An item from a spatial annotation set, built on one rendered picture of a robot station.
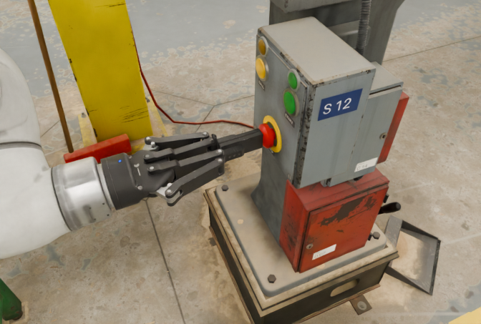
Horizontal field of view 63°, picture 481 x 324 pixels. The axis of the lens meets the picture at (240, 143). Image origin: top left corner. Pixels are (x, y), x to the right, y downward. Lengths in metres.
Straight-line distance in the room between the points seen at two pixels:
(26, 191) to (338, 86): 0.40
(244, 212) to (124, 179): 0.86
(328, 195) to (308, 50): 0.54
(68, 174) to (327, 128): 0.34
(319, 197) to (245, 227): 0.40
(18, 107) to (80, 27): 1.14
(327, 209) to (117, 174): 0.60
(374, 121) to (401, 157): 1.22
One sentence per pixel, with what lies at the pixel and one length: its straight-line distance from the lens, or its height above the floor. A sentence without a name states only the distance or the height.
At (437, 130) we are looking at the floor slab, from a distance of 2.33.
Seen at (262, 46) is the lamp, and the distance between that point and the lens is 0.57.
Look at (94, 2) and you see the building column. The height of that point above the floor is 0.75.
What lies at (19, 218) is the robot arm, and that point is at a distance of 0.54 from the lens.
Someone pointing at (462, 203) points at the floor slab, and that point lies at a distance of 2.01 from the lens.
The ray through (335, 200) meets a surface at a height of 0.62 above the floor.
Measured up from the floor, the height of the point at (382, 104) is 0.89.
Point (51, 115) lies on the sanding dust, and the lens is 2.42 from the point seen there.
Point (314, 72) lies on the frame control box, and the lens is 0.50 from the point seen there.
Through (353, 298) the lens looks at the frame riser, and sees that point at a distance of 1.57.
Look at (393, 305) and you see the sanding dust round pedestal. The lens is 1.61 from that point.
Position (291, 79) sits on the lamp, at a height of 1.11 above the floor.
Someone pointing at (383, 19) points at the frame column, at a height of 1.03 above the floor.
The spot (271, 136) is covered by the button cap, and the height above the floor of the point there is 0.99.
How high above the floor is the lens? 1.39
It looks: 44 degrees down
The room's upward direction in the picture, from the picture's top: straight up
